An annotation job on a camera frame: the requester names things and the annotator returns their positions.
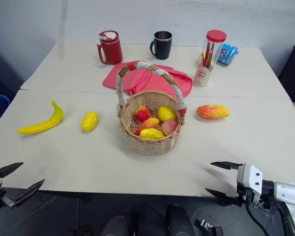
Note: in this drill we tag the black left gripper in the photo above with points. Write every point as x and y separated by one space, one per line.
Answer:
0 199

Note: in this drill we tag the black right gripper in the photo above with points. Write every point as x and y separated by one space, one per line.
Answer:
244 194

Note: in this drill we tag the yellow pepper in basket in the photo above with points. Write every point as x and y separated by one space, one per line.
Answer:
151 134

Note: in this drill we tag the black plug connector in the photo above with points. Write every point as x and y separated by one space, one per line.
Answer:
210 227

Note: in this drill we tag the dark rounded shape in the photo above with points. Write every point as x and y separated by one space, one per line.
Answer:
179 221
118 227

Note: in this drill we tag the yellow toy banana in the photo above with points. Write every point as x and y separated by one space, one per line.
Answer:
48 122

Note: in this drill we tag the orange yellow toy mango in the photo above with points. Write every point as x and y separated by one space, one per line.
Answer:
212 112

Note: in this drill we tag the pink toy peach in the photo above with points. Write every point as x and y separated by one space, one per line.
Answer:
169 127

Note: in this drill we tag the round yellow toy lemon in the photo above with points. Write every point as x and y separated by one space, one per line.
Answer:
166 113

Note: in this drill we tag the small yellow toy lemon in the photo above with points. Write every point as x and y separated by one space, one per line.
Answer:
89 121

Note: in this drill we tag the orange red toy mango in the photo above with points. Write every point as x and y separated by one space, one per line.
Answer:
149 123

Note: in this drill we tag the red yellow toy wax apple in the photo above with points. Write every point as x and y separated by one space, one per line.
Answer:
142 113

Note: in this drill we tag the clear pencil jar red lid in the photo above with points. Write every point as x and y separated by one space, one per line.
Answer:
203 76

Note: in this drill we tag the small yellow object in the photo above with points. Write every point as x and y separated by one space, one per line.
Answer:
200 59

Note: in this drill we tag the blue snack packet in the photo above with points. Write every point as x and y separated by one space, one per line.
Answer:
226 55

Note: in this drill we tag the black chair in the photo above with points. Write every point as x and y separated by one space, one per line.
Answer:
293 73

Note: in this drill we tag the red pencil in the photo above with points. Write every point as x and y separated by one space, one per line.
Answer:
212 52
207 55

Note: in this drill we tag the pink red folded cloth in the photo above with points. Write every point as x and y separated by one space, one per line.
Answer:
140 78

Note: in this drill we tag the dark teal steel mug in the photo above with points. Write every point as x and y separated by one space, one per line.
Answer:
163 48

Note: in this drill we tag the red lidded mug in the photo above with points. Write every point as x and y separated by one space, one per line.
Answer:
111 50

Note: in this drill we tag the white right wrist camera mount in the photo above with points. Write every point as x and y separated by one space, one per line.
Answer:
250 175

